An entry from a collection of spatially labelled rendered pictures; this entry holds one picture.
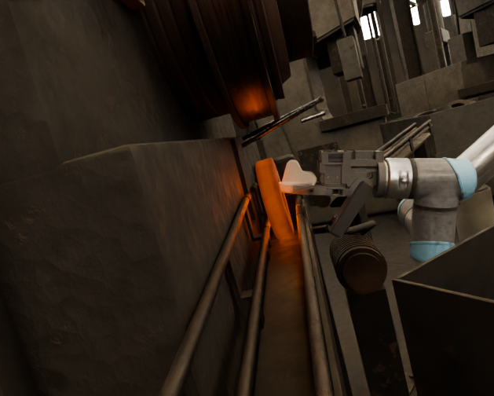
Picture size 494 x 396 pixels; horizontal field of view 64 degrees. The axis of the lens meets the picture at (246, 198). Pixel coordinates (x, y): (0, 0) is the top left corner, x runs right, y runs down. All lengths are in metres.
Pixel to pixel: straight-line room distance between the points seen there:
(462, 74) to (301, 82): 1.80
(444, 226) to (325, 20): 2.83
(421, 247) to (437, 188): 0.11
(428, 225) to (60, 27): 0.64
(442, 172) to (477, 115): 2.25
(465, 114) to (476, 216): 1.54
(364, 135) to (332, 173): 2.66
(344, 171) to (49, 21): 0.52
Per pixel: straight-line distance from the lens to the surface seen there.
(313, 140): 3.43
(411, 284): 0.32
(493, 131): 0.94
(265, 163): 0.73
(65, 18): 0.41
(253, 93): 0.64
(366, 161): 0.75
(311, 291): 0.42
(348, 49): 3.20
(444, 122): 2.87
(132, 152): 0.30
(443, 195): 0.77
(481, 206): 1.48
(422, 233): 0.79
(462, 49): 4.67
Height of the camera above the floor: 0.85
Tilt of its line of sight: 7 degrees down
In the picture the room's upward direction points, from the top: 15 degrees counter-clockwise
